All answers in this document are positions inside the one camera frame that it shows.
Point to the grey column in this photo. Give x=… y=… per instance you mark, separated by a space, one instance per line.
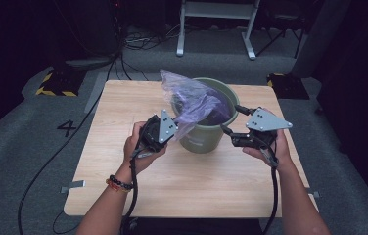
x=319 y=39

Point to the grey tape strip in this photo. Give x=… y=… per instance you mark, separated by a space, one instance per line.
x=76 y=184

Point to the person's left hand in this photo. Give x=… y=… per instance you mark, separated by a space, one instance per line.
x=133 y=147

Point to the person's right hand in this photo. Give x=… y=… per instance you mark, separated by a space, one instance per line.
x=283 y=150

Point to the white metal stand frame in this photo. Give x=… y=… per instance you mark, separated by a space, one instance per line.
x=216 y=9

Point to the purple plastic bag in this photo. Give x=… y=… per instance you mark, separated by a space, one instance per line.
x=192 y=94

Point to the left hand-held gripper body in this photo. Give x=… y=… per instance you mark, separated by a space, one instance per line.
x=165 y=127

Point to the green plastic bucket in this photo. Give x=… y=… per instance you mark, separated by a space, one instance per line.
x=201 y=142

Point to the black yellow striped base plate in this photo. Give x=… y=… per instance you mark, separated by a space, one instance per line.
x=61 y=83
x=288 y=86

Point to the small grey tape piece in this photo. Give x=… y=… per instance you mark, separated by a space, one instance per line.
x=315 y=194

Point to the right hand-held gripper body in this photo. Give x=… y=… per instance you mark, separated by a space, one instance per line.
x=265 y=122

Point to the black folding stand legs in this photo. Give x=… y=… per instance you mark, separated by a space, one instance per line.
x=270 y=43

